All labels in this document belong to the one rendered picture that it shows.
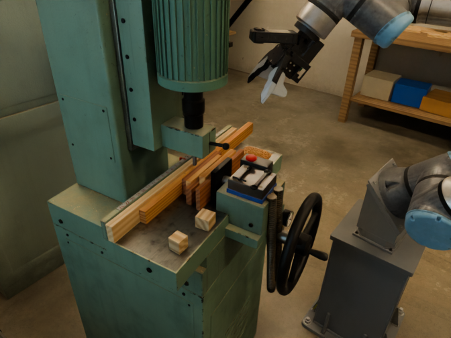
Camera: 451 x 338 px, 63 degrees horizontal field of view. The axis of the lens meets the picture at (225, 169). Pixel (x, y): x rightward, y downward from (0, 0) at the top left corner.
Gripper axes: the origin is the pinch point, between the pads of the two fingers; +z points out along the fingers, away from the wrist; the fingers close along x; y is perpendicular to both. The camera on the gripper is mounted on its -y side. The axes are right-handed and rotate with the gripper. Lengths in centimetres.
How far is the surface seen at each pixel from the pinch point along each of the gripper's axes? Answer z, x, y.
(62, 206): 62, 7, -23
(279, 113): 41, 242, 146
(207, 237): 30.6, -23.6, 3.7
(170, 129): 20.9, 2.2, -11.2
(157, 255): 37.5, -28.0, -6.1
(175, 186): 31.0, -7.3, -3.9
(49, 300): 143, 40, 0
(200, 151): 20.2, -3.8, -2.8
